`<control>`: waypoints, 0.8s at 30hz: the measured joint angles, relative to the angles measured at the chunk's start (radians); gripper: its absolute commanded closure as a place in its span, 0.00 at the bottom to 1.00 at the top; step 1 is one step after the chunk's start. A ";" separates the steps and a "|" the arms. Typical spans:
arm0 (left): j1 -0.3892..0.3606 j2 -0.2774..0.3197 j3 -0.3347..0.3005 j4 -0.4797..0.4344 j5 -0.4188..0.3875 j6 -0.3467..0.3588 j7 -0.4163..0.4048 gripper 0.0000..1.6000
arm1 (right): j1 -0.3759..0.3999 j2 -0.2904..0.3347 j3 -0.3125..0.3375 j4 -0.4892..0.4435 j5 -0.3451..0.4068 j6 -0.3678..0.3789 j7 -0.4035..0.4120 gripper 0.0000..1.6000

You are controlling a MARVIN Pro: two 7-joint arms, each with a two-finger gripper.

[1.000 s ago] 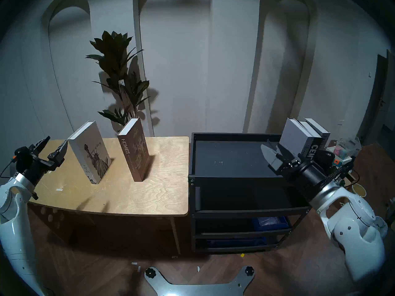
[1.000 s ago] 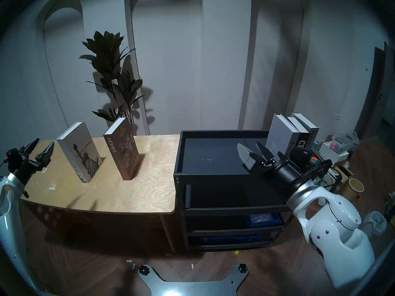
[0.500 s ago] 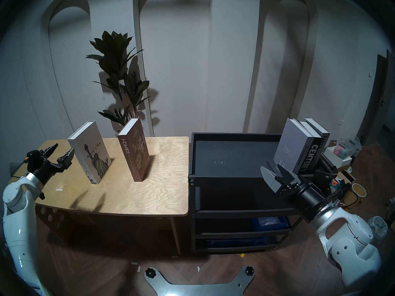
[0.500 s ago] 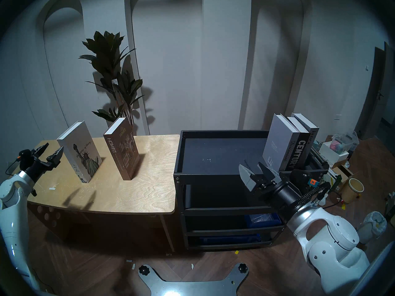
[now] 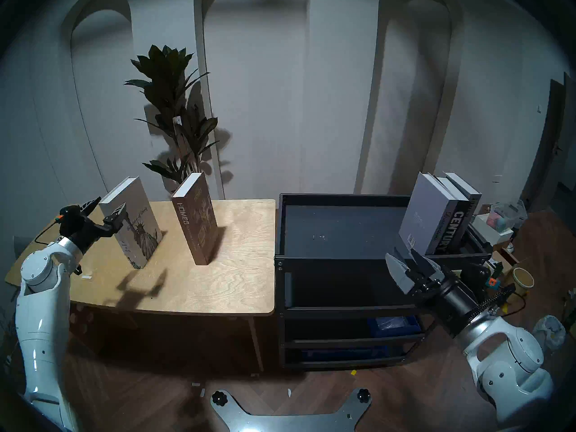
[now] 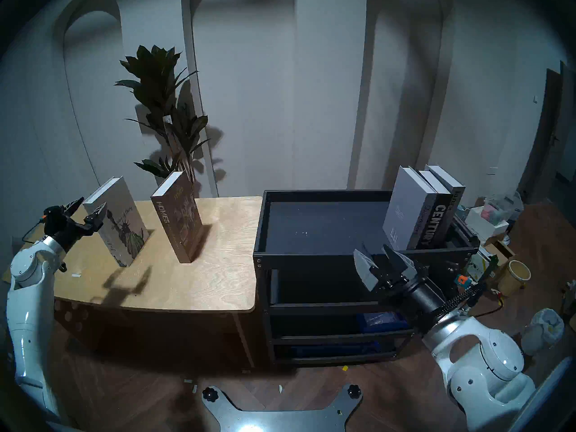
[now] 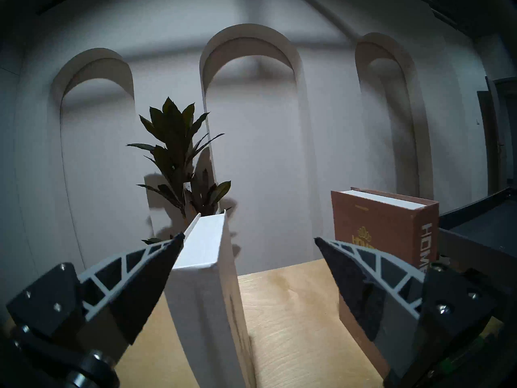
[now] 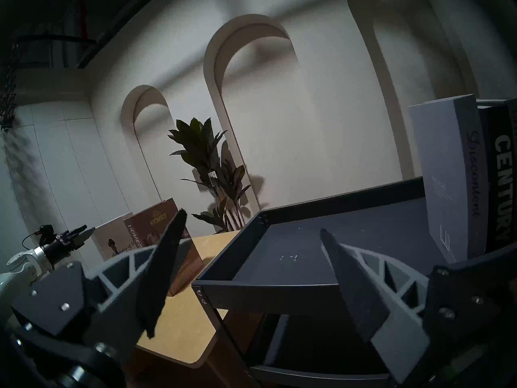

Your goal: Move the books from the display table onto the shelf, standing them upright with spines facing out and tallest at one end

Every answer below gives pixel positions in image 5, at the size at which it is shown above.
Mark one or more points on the brown cardboard box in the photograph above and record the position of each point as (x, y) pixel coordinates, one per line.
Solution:
(506, 254)

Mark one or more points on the clear plastic storage box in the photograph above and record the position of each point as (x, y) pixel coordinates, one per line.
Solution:
(508, 215)

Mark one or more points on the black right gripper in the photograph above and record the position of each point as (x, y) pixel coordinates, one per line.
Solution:
(450, 300)

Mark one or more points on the brown HOMES book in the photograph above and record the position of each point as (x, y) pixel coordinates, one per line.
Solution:
(198, 224)

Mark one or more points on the black three-tier shelf cart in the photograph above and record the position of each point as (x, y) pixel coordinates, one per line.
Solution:
(342, 228)

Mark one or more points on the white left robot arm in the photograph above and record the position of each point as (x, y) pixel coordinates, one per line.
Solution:
(40, 327)

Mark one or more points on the grey iaura book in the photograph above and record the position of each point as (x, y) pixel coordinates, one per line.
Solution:
(470, 195)

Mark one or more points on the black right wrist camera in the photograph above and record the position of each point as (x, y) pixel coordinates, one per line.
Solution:
(477, 273)

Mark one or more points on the white Statue of Liberty book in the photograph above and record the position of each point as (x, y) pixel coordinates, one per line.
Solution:
(135, 228)

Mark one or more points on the flat blue bin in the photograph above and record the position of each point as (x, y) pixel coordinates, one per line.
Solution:
(342, 353)

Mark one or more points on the dark green leafy plant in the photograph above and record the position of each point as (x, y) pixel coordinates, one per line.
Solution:
(166, 75)

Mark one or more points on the dark door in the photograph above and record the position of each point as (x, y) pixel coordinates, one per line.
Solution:
(546, 147)

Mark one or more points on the grey metal robot base plate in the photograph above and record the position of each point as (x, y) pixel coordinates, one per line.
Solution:
(288, 422)

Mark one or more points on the white box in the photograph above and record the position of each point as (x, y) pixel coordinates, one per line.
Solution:
(488, 231)

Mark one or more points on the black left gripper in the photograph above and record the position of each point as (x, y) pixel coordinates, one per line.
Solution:
(87, 233)

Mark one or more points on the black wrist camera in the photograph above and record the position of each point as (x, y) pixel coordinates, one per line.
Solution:
(69, 213)
(477, 273)

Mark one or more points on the black star knob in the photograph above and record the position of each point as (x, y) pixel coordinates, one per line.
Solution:
(363, 394)
(218, 396)

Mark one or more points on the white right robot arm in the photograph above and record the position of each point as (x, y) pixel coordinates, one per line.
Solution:
(508, 363)

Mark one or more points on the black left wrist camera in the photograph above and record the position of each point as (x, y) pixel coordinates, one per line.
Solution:
(69, 213)

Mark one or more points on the yellow bucket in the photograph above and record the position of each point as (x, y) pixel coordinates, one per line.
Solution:
(524, 278)

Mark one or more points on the white bin with bag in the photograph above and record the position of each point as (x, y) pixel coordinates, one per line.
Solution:
(551, 332)

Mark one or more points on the black CENTURY book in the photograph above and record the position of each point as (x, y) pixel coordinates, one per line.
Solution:
(456, 228)

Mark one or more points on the light wooden table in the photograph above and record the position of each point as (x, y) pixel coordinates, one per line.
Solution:
(202, 282)

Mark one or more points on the grey Discontent book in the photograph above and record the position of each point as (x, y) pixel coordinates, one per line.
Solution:
(423, 215)

